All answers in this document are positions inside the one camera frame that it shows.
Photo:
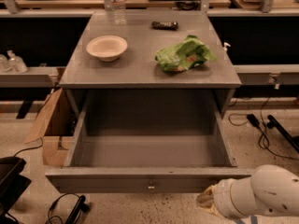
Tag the yellow foam padded gripper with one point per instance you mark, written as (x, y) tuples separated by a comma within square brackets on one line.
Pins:
[(221, 197)]

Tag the grey top drawer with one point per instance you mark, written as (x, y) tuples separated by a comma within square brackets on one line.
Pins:
[(147, 141)]

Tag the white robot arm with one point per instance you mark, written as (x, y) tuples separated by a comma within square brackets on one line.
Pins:
[(270, 191)]

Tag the black floor bar right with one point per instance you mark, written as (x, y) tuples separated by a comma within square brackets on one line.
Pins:
[(293, 140)]

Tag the green chip bag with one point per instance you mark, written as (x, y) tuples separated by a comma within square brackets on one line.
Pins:
[(185, 55)]

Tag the cardboard box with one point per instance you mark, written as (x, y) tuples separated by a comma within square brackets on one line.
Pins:
[(52, 125)]

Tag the grey wooden cabinet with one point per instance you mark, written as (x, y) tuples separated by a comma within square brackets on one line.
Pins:
[(137, 68)]

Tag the black snack bar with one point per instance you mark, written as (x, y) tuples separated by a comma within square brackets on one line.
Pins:
[(164, 25)]

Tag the white ceramic bowl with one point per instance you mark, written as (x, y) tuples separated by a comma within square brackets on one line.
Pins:
[(107, 48)]

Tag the black equipment left corner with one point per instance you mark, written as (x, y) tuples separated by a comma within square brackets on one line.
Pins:
[(12, 183)]

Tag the clear plastic water bottle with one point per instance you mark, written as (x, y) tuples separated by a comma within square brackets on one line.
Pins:
[(119, 11)]

